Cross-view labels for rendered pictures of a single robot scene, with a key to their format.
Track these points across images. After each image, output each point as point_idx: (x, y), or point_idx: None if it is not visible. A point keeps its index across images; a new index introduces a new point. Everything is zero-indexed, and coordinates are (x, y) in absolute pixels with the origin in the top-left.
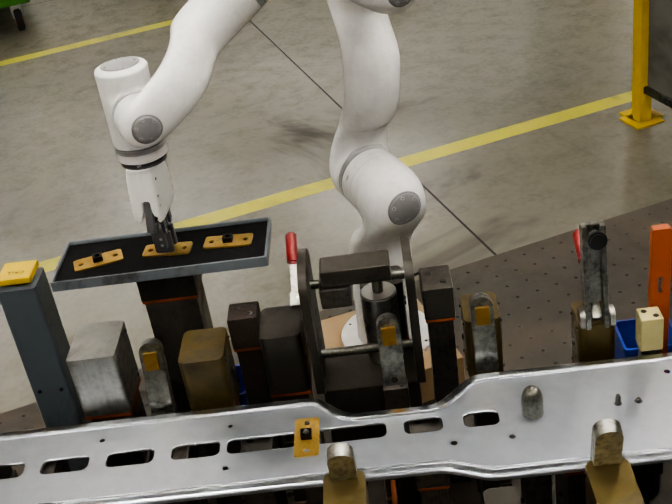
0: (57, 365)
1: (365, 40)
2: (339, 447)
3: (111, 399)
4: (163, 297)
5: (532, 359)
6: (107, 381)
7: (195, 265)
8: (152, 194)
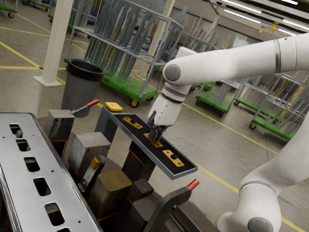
0: None
1: None
2: None
3: (75, 163)
4: (134, 153)
5: None
6: (78, 154)
7: (149, 151)
8: (159, 110)
